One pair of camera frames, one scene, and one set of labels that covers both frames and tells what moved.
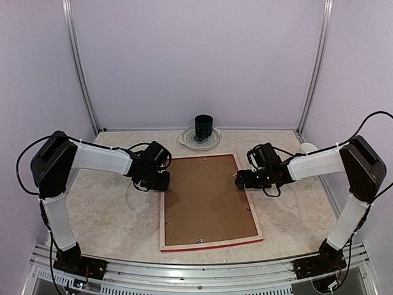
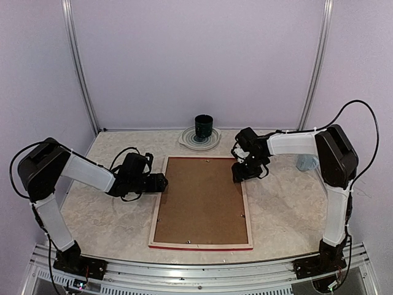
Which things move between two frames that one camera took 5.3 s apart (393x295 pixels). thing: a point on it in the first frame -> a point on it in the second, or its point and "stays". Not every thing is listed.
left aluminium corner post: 71,37 stays
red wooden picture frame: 240,239 -> 237,246
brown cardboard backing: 204,202 stays
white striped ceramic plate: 189,137 stays
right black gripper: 241,177 -> 240,174
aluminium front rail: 256,278 stays
